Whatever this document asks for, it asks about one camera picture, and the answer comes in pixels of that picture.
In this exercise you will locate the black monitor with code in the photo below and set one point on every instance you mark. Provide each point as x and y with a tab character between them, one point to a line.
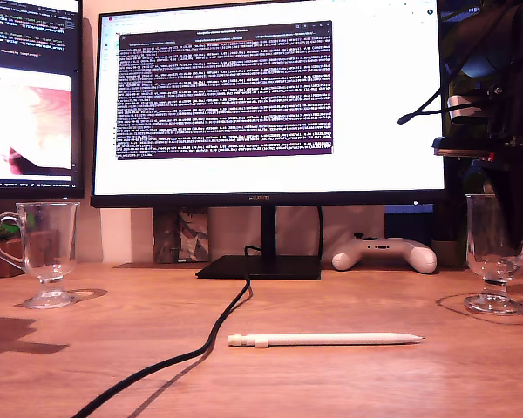
26	130

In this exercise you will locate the small pale round pot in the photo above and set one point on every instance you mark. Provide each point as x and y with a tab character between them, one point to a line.
446	254

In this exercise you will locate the large black Huawei monitor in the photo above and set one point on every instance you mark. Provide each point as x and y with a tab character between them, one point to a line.
266	183

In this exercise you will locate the white game controller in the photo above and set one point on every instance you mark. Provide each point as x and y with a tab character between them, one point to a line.
418	257

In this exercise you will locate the leaf print picture card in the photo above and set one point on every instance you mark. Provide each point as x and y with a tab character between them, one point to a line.
187	239

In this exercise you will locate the cardboard box with sunglasses print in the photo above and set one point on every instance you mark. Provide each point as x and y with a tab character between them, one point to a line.
11	254

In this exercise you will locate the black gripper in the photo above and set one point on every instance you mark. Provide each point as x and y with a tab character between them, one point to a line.
518	113

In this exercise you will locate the small clear glass footed cup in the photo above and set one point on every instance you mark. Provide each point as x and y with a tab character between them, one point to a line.
494	305
52	300

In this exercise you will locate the green and white packet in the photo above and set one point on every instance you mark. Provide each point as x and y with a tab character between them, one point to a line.
8	234

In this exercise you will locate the white stylus pen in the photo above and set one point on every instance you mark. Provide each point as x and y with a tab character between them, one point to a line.
331	339

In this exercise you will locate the arm's pale camera box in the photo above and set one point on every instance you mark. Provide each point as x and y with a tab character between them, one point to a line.
462	109

